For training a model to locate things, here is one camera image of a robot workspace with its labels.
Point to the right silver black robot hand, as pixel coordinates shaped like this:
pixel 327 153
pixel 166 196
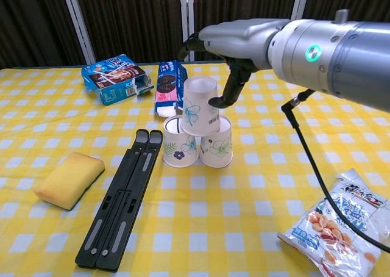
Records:
pixel 243 42

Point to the white cup printed text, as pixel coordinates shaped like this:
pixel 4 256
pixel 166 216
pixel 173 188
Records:
pixel 195 106

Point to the white cup line-marked base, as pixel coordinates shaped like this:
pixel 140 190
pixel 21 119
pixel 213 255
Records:
pixel 178 152

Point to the blue pink cookie box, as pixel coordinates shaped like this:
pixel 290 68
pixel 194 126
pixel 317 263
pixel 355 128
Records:
pixel 170 84

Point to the white cup green flower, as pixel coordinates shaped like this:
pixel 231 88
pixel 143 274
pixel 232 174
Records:
pixel 216 149

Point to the yellow white checked tablecloth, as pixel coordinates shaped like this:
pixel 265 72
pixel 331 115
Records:
pixel 259 173

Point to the blue chocolate biscuit box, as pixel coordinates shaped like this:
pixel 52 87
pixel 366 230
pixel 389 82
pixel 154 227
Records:
pixel 112 78

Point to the black folding stand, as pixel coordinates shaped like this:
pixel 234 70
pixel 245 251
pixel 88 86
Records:
pixel 122 197

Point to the white peanut snack bag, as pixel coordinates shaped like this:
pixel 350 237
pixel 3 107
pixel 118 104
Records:
pixel 329 237

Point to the yellow sponge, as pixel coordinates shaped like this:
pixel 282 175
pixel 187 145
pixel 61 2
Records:
pixel 67 182

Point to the white partition frame post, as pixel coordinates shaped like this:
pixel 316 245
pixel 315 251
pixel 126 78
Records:
pixel 77 20
pixel 187 14
pixel 300 2

